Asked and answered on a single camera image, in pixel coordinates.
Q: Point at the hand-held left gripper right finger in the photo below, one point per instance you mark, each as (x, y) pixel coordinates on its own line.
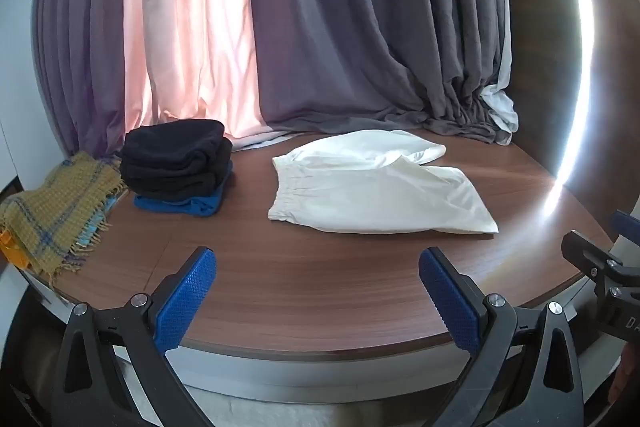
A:
(450, 302)

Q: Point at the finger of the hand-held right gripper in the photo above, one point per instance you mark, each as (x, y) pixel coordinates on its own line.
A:
(626, 229)
(595, 257)

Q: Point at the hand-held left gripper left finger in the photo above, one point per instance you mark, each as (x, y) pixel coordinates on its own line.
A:
(186, 302)

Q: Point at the white pants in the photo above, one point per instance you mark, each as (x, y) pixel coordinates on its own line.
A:
(375, 192)

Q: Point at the person's right hand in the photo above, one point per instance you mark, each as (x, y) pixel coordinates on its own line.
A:
(624, 377)

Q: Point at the blue folded garment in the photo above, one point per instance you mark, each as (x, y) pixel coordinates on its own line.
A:
(170, 206)

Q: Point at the stack of black folded clothes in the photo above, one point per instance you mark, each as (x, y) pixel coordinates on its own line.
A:
(175, 157)

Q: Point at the yellow plaid fringed scarf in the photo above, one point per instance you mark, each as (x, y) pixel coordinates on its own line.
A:
(55, 207)

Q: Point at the white curtain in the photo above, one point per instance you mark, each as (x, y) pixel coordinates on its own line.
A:
(502, 107)

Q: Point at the orange cloth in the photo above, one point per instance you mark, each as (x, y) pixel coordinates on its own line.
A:
(10, 249)

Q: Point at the pink curtain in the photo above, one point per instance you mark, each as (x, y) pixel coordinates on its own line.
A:
(190, 32)

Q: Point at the grey curtain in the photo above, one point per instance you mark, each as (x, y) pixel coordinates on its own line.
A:
(350, 32)
(80, 47)

